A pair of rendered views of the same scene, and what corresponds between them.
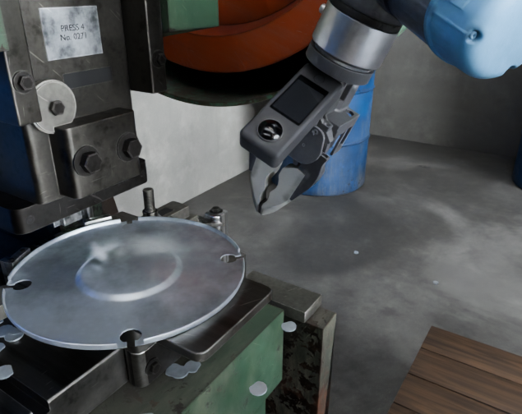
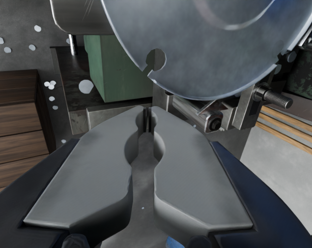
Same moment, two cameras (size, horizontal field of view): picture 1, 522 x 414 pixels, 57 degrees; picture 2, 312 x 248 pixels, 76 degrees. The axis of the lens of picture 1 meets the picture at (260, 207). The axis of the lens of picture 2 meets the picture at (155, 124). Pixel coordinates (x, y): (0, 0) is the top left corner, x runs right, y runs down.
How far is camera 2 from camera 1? 0.49 m
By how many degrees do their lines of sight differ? 25
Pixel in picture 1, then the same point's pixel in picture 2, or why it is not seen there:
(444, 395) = (18, 154)
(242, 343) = (105, 40)
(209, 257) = (177, 46)
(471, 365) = not seen: hidden behind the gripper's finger
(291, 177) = (84, 186)
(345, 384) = not seen: hidden behind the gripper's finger
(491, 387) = not seen: outside the picture
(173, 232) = (234, 67)
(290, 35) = not seen: outside the picture
